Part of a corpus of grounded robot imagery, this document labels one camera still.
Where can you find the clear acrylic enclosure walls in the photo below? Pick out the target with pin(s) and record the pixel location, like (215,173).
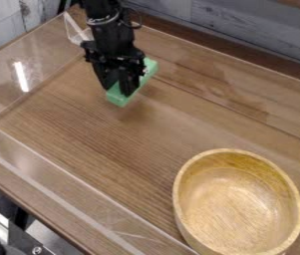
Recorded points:
(89,166)

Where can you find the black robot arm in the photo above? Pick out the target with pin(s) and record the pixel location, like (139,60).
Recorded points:
(101,9)

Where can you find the brown wooden bowl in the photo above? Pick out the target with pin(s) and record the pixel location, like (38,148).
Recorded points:
(236,204)

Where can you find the green rectangular block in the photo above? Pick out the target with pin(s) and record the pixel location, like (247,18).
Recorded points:
(114,94)

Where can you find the black metal table frame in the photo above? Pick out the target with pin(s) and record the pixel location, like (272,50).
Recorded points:
(25,236)

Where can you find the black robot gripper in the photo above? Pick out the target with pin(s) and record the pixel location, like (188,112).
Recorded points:
(117,59)

